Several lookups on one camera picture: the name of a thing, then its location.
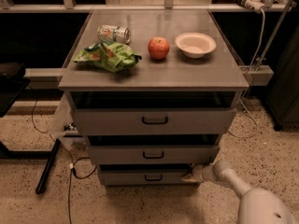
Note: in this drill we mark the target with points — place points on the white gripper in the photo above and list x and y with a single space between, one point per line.
204 174

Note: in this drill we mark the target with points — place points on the grey bottom drawer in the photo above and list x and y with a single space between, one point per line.
143 174

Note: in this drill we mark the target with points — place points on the grey drawer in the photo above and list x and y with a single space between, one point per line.
153 112
143 174
152 149

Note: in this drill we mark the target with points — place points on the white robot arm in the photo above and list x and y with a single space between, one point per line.
256 206

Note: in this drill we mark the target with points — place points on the grey middle drawer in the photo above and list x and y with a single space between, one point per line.
152 149

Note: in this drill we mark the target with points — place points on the grey drawer cabinet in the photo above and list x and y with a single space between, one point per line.
216 71

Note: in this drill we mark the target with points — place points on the grey top drawer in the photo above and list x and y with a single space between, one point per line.
153 112

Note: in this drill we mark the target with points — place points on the dark cabinet at right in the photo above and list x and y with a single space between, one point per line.
282 94

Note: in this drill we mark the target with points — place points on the red apple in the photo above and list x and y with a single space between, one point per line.
158 48

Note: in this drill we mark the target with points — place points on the white paper bowl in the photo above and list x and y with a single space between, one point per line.
195 45

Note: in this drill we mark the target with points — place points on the green chip bag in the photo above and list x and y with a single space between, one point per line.
111 56

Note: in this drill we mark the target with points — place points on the crushed soda can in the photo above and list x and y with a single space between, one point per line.
114 33

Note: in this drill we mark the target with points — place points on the white power strip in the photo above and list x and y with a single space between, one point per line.
251 5

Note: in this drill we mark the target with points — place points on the grey metal rail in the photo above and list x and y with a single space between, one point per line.
261 77

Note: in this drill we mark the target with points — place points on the black desk frame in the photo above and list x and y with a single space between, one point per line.
12 84

